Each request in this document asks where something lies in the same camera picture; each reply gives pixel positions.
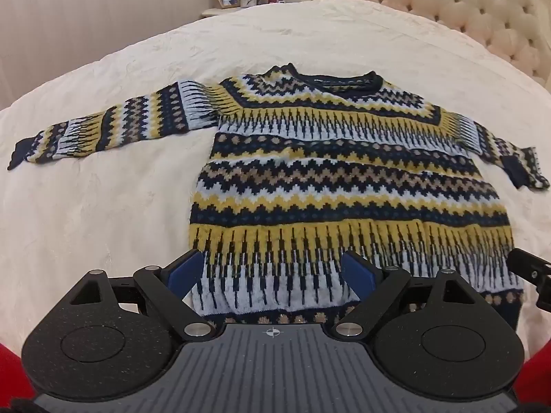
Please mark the patterned knit sweater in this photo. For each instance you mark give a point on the patterned knit sweater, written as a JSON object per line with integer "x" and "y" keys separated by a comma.
{"x": 344, "y": 172}

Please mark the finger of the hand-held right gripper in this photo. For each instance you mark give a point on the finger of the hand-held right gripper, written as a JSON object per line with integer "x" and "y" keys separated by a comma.
{"x": 526, "y": 264}

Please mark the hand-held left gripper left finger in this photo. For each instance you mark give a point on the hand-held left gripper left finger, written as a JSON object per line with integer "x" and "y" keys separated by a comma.
{"x": 186, "y": 273}

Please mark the white nightstand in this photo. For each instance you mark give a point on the white nightstand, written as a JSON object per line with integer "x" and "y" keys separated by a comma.
{"x": 224, "y": 11}

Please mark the beige tufted headboard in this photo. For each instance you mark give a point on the beige tufted headboard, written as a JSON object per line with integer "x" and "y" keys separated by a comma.
{"x": 469, "y": 4}

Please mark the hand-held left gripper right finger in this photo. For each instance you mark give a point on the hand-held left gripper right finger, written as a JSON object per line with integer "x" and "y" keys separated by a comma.
{"x": 356, "y": 272}

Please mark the white bed blanket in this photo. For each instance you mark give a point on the white bed blanket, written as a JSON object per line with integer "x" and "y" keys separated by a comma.
{"x": 107, "y": 206}

